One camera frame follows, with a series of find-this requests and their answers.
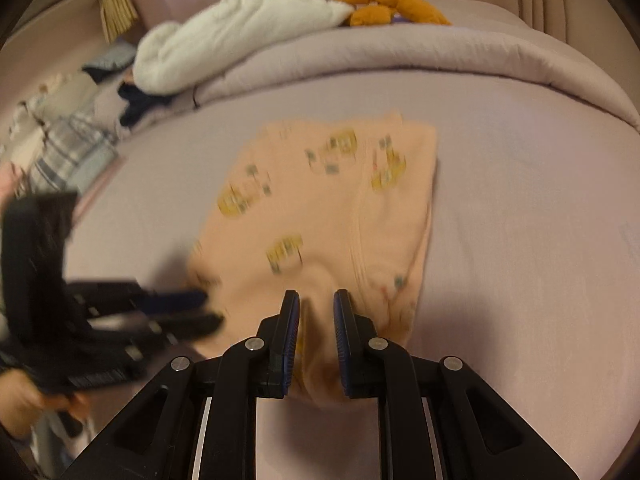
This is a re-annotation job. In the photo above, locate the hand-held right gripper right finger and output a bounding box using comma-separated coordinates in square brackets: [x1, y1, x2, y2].
[333, 288, 581, 480]

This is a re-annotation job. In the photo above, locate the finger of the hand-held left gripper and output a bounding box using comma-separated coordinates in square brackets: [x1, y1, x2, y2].
[90, 310, 225, 346]
[70, 280, 208, 313]

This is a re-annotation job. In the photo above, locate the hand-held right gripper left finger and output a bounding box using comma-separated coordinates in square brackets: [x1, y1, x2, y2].
[60, 289, 301, 480]

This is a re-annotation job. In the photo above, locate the peach duck-print shirt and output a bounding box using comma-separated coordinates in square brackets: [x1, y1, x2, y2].
[187, 112, 438, 403]

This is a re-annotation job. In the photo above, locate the person's left hand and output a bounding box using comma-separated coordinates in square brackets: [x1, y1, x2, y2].
[0, 367, 91, 441]

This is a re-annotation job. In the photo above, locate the grey plaid cloth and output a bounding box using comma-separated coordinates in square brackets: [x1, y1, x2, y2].
[30, 112, 121, 193]

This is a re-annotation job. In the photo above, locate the grey pillow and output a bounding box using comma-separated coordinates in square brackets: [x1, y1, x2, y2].
[50, 72, 123, 121]

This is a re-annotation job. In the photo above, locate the black garment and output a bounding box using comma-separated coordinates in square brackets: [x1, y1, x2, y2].
[117, 80, 173, 128]

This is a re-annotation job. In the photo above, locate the bed with lavender sheet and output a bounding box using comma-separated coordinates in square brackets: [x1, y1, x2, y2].
[0, 0, 640, 480]

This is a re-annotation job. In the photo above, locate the blue striped folded cloth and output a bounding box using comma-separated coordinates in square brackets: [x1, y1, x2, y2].
[82, 42, 138, 73]

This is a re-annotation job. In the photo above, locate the white fluffy blanket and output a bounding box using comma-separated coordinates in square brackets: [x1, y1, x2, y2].
[134, 0, 353, 95]

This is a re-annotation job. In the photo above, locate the yellow striped hanging cloth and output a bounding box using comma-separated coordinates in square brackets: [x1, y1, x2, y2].
[100, 0, 138, 43]

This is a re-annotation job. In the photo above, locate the grey duvet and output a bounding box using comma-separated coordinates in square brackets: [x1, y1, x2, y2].
[192, 0, 640, 131]

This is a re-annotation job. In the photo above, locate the orange plush toy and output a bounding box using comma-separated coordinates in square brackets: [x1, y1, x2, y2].
[330, 0, 451, 28]

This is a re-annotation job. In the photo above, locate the pink padded headboard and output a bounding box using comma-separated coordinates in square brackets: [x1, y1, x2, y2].
[500, 0, 640, 126]

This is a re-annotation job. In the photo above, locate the white wall shelf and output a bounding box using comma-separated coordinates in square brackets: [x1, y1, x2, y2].
[0, 0, 108, 46]

